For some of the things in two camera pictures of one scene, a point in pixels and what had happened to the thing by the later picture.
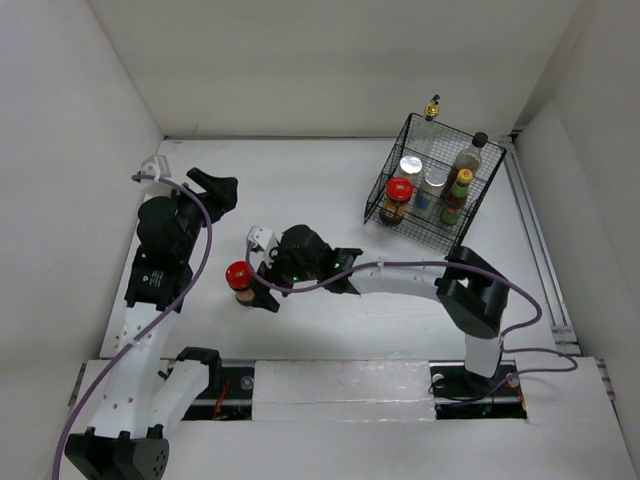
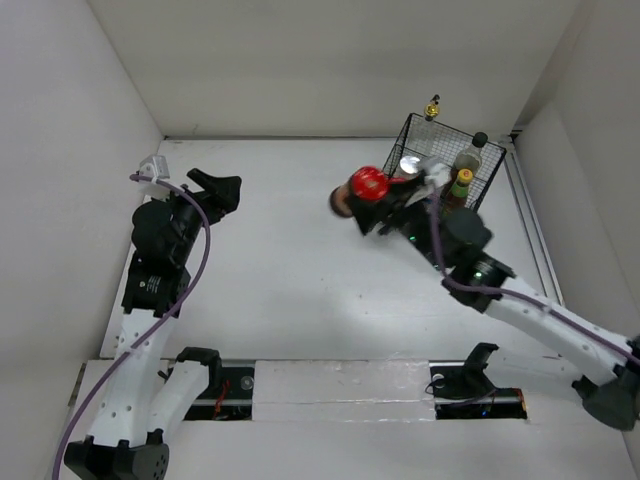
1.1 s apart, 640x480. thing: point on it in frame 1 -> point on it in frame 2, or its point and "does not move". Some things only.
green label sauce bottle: (457, 198) does not move
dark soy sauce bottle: (471, 157) does not move
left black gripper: (220, 190) does not move
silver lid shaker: (410, 164) does not move
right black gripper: (271, 273) -> (367, 214)
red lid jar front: (238, 279) -> (366, 184)
